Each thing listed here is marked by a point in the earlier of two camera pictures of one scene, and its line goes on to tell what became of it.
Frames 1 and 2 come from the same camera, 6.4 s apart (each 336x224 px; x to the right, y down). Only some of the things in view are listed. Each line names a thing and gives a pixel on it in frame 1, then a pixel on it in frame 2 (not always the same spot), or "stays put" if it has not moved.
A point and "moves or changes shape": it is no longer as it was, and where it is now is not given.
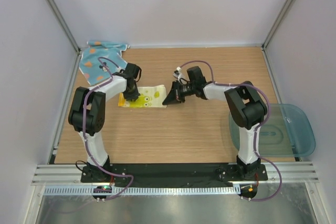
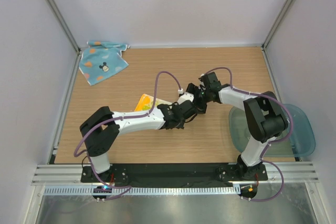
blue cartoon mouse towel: [99, 60] stays put
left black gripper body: [135, 88] → [181, 124]
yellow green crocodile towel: [150, 97] moves or changes shape
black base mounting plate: [178, 172] stays put
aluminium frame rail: [62, 175] stays put
